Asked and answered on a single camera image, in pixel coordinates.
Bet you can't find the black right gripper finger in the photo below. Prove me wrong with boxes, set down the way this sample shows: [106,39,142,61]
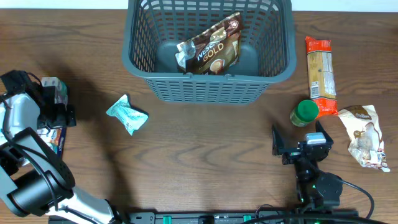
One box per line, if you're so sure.
[315,121,332,144]
[272,125,285,156]

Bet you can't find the green lid jar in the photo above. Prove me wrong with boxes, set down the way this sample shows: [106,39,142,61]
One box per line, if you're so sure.
[289,100,319,127]

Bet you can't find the white tissue multipack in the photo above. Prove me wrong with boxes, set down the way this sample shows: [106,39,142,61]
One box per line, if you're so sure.
[37,77,68,157]

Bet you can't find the teal snack packet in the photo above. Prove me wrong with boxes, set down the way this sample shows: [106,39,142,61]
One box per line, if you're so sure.
[106,95,149,136]

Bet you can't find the brown Nescafe Gold pouch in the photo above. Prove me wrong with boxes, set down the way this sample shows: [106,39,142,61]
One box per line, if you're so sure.
[175,12,243,75]

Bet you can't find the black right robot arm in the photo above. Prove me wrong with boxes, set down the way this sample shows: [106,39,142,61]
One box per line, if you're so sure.
[272,121,343,209]

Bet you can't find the beige brown snack bag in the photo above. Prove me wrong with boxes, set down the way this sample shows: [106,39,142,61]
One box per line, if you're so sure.
[338,105,391,172]

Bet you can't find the orange pasta package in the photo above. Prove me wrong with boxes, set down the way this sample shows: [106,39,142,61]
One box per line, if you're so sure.
[305,36,338,118]

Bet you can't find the grey plastic basket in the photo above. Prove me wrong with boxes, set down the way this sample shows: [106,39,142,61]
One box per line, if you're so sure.
[122,0,297,104]

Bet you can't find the black cable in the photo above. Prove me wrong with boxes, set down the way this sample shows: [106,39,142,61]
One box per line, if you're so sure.
[338,179,375,219]

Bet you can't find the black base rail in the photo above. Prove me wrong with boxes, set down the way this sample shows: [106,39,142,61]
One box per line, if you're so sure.
[48,210,359,224]

